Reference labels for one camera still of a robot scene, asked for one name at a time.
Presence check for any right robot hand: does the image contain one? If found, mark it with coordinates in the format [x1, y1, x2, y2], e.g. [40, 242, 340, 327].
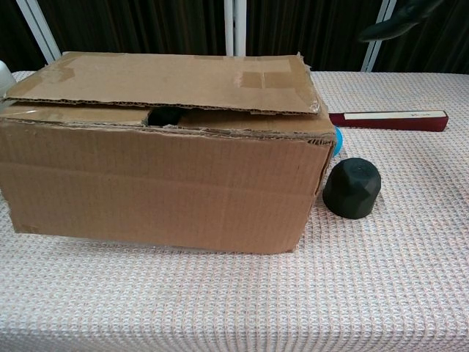
[358, 0, 446, 43]

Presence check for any brown cardboard box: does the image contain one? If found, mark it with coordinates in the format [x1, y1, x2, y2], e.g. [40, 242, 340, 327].
[0, 51, 337, 255]

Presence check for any long dark red box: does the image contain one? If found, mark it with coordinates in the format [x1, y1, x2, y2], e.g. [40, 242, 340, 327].
[328, 109, 450, 133]

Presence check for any black pleated partition panel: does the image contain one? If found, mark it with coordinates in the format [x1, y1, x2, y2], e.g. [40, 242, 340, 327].
[0, 0, 48, 73]
[373, 0, 469, 74]
[245, 0, 384, 73]
[36, 0, 226, 56]

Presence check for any blue ball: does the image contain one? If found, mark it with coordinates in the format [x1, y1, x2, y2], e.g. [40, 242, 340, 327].
[331, 126, 347, 158]

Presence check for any black faceted cup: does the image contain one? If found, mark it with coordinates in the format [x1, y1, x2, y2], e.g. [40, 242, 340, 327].
[322, 156, 382, 220]

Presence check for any pink woven tablecloth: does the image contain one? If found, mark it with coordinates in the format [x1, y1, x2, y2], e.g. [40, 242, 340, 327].
[0, 69, 469, 352]

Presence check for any white plastic bottle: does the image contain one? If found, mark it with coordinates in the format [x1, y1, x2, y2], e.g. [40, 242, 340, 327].
[0, 60, 15, 99]

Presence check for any white partition frame post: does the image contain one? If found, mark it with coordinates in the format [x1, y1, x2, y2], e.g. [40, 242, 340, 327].
[224, 0, 247, 56]
[361, 0, 396, 73]
[16, 0, 62, 65]

